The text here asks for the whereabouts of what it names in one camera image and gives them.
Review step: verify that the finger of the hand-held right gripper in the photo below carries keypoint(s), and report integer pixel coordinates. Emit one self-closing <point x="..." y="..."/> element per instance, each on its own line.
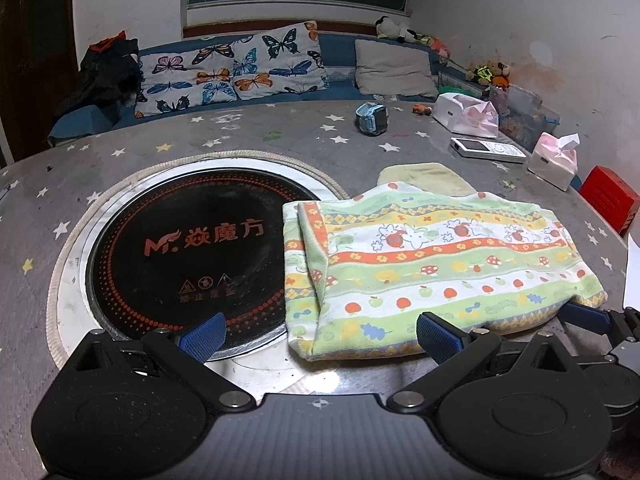
<point x="582" y="316"/>

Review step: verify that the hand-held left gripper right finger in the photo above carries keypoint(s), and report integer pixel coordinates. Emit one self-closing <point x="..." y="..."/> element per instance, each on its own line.
<point x="440" y="336"/>

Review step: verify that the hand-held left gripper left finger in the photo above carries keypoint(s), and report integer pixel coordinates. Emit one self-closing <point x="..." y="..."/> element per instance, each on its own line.
<point x="205" y="336"/>

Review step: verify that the green striped cartoon print garment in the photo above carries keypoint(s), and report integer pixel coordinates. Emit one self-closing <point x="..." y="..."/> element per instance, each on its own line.
<point x="425" y="260"/>

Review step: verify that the white paper sheet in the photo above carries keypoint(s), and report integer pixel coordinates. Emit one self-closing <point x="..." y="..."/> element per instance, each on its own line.
<point x="634" y="275"/>

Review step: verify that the red box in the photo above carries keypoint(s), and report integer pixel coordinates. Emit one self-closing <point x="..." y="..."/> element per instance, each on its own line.
<point x="612" y="195"/>

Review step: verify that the black round induction cooktop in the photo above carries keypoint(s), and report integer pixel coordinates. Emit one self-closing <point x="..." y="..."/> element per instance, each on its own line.
<point x="175" y="210"/>

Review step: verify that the pink tissue pack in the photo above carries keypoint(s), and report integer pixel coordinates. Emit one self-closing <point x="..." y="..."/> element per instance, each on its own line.
<point x="552" y="162"/>

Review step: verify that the white handheld device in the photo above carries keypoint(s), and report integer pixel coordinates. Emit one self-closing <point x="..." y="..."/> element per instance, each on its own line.
<point x="487" y="150"/>

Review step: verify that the grey star print tablecloth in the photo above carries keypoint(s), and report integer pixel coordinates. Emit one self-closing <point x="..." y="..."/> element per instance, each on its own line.
<point x="150" y="140"/>

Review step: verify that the clear plastic box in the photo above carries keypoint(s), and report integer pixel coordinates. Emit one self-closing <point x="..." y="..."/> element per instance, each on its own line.
<point x="525" y="110"/>

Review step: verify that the white pink tissue bag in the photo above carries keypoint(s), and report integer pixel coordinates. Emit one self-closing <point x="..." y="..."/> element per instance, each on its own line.
<point x="465" y="115"/>

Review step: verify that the small blue cup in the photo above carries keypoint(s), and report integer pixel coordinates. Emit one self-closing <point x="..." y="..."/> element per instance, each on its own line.
<point x="371" y="119"/>

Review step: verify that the small orange toy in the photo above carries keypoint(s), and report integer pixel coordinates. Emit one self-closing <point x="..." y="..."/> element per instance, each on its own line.
<point x="421" y="109"/>

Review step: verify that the brown plush bear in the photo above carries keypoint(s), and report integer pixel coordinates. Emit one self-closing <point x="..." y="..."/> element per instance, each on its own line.
<point x="500" y="74"/>

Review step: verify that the grey pillow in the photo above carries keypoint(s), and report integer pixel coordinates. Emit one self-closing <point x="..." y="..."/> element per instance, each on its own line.
<point x="395" y="67"/>

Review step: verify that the black cloth pile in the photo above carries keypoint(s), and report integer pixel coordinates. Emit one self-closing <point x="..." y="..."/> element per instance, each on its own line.
<point x="105" y="75"/>

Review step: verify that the pink plush toy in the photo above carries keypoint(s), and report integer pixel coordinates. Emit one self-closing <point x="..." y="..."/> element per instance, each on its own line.
<point x="437" y="49"/>

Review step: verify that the blue sofa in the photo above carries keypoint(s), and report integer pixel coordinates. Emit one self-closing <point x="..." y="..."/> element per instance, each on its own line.
<point x="340" y="57"/>

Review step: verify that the black and white plush toy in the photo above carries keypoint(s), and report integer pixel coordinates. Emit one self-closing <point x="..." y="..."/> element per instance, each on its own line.
<point x="395" y="29"/>

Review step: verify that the dark wooden door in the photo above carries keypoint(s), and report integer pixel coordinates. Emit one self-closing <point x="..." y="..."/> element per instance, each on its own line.
<point x="30" y="60"/>

